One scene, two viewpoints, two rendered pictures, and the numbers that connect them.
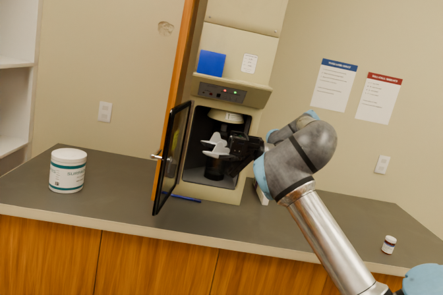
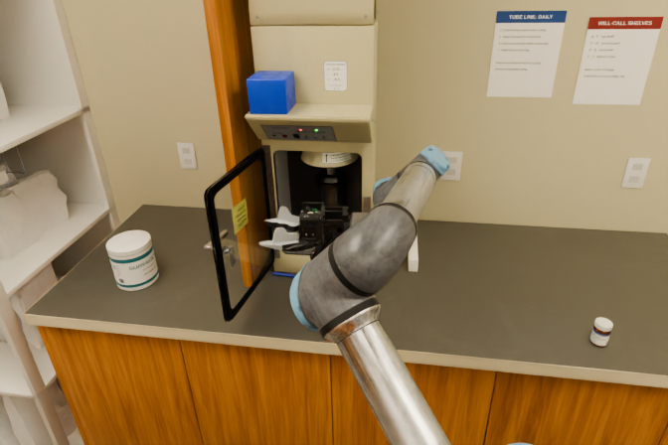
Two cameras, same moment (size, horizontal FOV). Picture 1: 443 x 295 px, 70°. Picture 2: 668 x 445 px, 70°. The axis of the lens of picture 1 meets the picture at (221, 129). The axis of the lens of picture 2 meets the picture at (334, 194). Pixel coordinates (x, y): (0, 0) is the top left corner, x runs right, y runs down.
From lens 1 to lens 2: 0.48 m
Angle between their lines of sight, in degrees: 20
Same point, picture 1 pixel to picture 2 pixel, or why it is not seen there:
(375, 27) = not seen: outside the picture
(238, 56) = (315, 68)
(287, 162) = (322, 287)
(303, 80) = (468, 56)
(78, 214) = (143, 323)
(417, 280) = not seen: outside the picture
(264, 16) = not seen: outside the picture
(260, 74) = (356, 89)
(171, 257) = (270, 364)
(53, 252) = (134, 363)
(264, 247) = not seen: hidden behind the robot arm
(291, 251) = (426, 355)
